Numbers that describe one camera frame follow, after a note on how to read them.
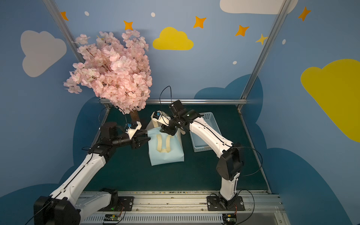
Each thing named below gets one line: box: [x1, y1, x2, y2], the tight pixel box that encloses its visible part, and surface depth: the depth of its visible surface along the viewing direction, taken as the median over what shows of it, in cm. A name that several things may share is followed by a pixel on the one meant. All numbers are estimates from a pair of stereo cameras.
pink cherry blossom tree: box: [63, 29, 153, 125], surface depth 66 cm
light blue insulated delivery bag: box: [147, 126, 185, 166], surface depth 82 cm
